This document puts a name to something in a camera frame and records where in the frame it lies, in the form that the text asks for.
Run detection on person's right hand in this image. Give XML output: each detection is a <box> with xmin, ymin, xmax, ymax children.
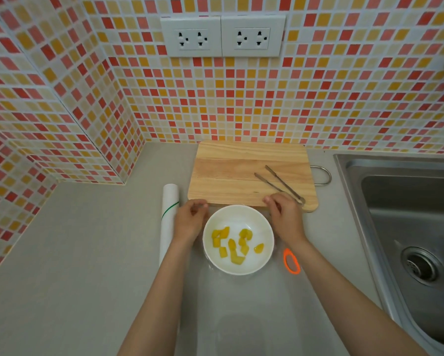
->
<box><xmin>263</xmin><ymin>193</ymin><xmax>308</xmax><ymax>247</ymax></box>

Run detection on person's left hand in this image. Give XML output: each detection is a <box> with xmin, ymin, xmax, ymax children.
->
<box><xmin>173</xmin><ymin>199</ymin><xmax>210</xmax><ymax>246</ymax></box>

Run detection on clear plastic wrap sheet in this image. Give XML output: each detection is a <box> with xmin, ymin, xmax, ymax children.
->
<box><xmin>175</xmin><ymin>202</ymin><xmax>313</xmax><ymax>356</ymax></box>

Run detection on person's left forearm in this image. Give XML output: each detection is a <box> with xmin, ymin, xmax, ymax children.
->
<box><xmin>117</xmin><ymin>237</ymin><xmax>205</xmax><ymax>356</ymax></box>

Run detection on person's right forearm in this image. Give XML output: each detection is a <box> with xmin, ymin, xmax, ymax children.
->
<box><xmin>287</xmin><ymin>235</ymin><xmax>430</xmax><ymax>356</ymax></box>

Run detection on metal tongs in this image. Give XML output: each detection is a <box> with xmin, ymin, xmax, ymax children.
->
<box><xmin>254</xmin><ymin>165</ymin><xmax>306</xmax><ymax>205</ymax></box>

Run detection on white round bowl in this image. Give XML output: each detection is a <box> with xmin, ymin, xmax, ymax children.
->
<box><xmin>202</xmin><ymin>205</ymin><xmax>275</xmax><ymax>276</ymax></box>

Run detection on white plastic wrap roll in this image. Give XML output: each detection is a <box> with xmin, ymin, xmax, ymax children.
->
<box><xmin>158</xmin><ymin>184</ymin><xmax>180</xmax><ymax>268</ymax></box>

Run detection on wooden cutting board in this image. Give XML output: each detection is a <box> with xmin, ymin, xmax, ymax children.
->
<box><xmin>187</xmin><ymin>140</ymin><xmax>319</xmax><ymax>213</ymax></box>

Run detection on yellow mango chunks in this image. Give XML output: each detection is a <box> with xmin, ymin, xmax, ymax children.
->
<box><xmin>211</xmin><ymin>226</ymin><xmax>265</xmax><ymax>266</ymax></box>

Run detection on stainless steel sink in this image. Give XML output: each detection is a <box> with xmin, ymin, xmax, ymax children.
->
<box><xmin>333</xmin><ymin>152</ymin><xmax>444</xmax><ymax>356</ymax></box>

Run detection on orange plastic ring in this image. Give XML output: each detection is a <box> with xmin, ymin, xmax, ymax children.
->
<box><xmin>283</xmin><ymin>248</ymin><xmax>301</xmax><ymax>275</ymax></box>

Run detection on white double wall socket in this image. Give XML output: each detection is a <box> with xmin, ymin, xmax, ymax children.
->
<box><xmin>160</xmin><ymin>16</ymin><xmax>223</xmax><ymax>58</ymax></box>
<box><xmin>221</xmin><ymin>15</ymin><xmax>286</xmax><ymax>58</ymax></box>

